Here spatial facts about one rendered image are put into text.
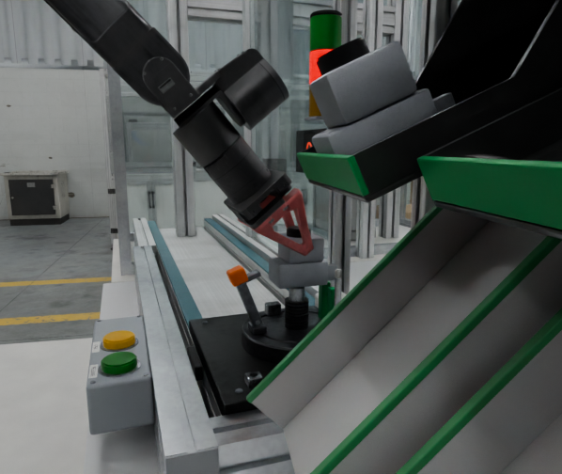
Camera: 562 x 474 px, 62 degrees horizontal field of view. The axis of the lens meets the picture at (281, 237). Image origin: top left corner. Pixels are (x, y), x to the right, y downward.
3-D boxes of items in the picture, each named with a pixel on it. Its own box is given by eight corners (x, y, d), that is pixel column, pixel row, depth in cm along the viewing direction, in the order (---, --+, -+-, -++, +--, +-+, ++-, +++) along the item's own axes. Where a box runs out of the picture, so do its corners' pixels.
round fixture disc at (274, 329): (258, 373, 51) (258, 355, 51) (230, 327, 64) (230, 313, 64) (372, 355, 56) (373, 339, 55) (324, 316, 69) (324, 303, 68)
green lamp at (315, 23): (317, 47, 71) (318, 12, 70) (304, 53, 76) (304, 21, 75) (347, 49, 73) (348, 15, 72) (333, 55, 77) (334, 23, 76)
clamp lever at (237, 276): (252, 329, 57) (228, 275, 55) (247, 323, 59) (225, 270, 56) (278, 316, 58) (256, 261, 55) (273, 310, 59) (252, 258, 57)
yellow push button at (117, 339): (102, 358, 59) (101, 343, 59) (103, 346, 63) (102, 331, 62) (136, 354, 60) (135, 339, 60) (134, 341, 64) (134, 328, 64)
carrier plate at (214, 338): (224, 423, 46) (224, 402, 45) (189, 332, 68) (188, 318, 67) (433, 384, 53) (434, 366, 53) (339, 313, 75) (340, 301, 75)
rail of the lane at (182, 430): (170, 561, 41) (164, 449, 39) (134, 283, 123) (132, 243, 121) (232, 545, 42) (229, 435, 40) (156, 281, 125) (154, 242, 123)
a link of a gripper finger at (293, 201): (314, 227, 61) (270, 171, 58) (337, 236, 55) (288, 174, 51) (275, 262, 60) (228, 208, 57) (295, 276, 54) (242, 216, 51)
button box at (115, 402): (89, 436, 52) (85, 385, 50) (97, 357, 71) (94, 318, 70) (155, 425, 54) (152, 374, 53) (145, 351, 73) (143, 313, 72)
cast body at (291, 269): (279, 290, 56) (279, 231, 55) (268, 279, 60) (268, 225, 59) (342, 283, 59) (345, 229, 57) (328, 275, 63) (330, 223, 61)
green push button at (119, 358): (101, 385, 53) (100, 368, 52) (101, 369, 56) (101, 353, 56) (138, 379, 54) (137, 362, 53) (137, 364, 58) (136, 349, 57)
